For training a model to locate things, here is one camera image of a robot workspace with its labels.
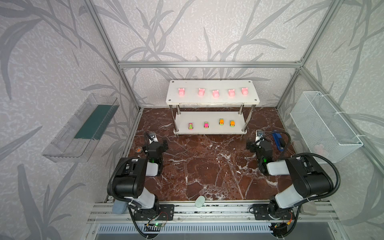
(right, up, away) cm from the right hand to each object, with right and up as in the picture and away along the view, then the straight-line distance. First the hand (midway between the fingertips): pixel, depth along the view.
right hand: (257, 134), depth 94 cm
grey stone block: (+17, -34, -22) cm, 44 cm away
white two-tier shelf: (-28, +20, +29) cm, 45 cm away
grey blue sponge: (-76, -34, -22) cm, 86 cm away
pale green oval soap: (-37, -33, -19) cm, 53 cm away
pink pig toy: (-47, +24, -16) cm, 55 cm away
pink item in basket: (+23, -5, -21) cm, 31 cm away
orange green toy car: (-22, +8, +7) cm, 24 cm away
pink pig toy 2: (-36, +24, -16) cm, 46 cm away
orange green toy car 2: (-15, +6, +6) cm, 18 cm away
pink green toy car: (-33, +6, +5) cm, 34 cm away
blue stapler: (+15, -3, +6) cm, 17 cm away
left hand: (-64, -1, -1) cm, 64 cm away
